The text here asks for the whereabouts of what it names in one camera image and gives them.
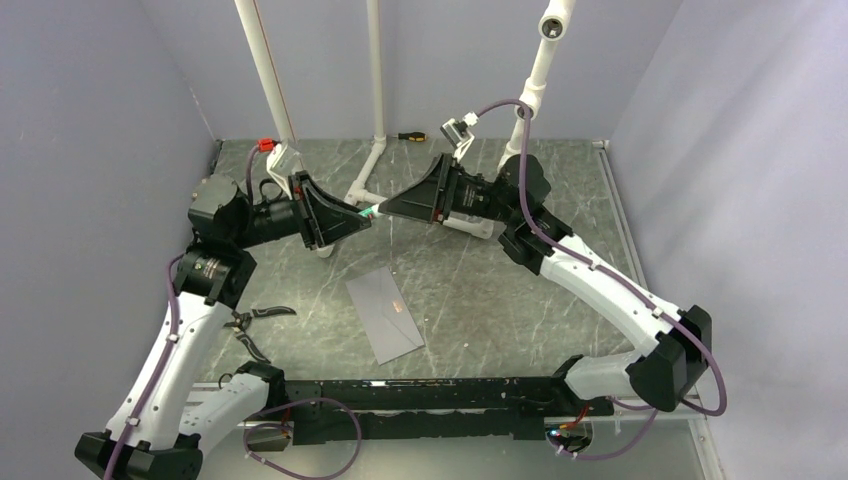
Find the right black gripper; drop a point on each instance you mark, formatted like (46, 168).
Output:
(423, 201)

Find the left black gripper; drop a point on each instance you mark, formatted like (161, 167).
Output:
(319, 217)

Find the white green glue stick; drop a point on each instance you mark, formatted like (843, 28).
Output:
(371, 213)

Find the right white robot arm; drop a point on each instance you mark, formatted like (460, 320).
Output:
(671, 345)

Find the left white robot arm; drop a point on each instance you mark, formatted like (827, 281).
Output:
(204, 286)

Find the yellow black screwdriver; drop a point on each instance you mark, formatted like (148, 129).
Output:
(415, 136)

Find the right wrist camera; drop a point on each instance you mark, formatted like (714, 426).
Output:
(459, 135)

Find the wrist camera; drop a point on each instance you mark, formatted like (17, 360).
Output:
(459, 135)
(283, 161)

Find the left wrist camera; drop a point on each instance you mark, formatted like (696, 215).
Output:
(283, 161)

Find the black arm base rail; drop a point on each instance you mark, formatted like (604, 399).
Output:
(521, 408)

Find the white PVC pipe frame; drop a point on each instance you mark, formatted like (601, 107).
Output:
(347, 69)

